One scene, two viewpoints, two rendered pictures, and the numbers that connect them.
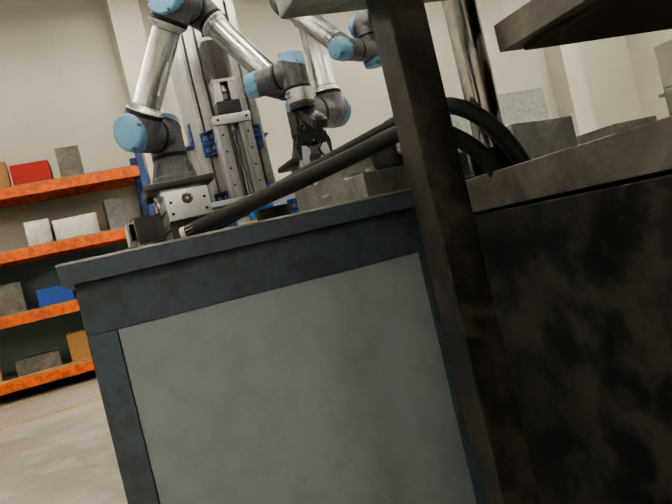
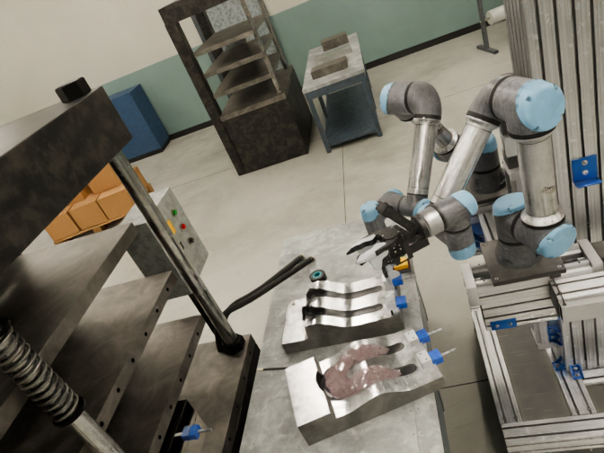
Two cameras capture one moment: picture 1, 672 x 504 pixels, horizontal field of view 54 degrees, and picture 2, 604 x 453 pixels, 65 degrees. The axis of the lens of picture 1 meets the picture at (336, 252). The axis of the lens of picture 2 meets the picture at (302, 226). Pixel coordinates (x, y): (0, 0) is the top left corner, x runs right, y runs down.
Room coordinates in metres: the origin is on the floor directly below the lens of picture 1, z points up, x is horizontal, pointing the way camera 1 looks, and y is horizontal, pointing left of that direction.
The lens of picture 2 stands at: (2.63, -1.35, 2.17)
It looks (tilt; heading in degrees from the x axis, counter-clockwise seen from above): 30 degrees down; 128
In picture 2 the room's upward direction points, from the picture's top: 24 degrees counter-clockwise
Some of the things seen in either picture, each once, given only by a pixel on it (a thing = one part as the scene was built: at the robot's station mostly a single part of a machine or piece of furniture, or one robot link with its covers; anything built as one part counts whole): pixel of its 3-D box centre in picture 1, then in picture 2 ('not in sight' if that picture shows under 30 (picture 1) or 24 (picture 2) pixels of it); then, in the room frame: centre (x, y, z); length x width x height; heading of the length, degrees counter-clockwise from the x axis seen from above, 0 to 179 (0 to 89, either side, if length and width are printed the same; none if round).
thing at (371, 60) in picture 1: (368, 50); (456, 236); (2.29, -0.27, 1.34); 0.11 x 0.08 x 0.11; 134
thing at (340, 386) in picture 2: not in sight; (358, 368); (1.90, -0.43, 0.90); 0.26 x 0.18 x 0.08; 37
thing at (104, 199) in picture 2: not in sight; (93, 197); (-2.97, 2.07, 0.37); 1.20 x 0.82 x 0.74; 30
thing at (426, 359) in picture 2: not in sight; (438, 356); (2.15, -0.31, 0.86); 0.13 x 0.05 x 0.05; 37
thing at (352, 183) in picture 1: (371, 177); (339, 308); (1.70, -0.13, 0.87); 0.50 x 0.26 x 0.14; 20
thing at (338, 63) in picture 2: not in sight; (341, 84); (-0.06, 4.10, 0.46); 1.90 x 0.70 x 0.92; 112
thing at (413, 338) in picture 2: not in sight; (424, 335); (2.08, -0.23, 0.86); 0.13 x 0.05 x 0.05; 37
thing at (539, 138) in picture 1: (473, 163); (360, 377); (1.90, -0.44, 0.86); 0.50 x 0.26 x 0.11; 37
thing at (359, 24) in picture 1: (365, 23); (453, 210); (2.30, -0.28, 1.43); 0.11 x 0.08 x 0.09; 44
